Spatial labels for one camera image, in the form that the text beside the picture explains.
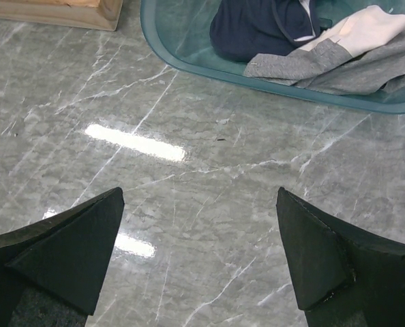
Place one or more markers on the navy underwear cream waistband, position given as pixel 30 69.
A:
pixel 242 29

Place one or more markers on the wooden rack base tray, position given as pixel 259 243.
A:
pixel 100 14

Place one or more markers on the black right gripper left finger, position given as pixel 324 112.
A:
pixel 52 271

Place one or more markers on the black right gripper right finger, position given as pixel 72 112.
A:
pixel 342 275

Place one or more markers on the grey and pink underwear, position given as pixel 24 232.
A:
pixel 360 55

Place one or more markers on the teal plastic basin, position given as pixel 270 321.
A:
pixel 178 32

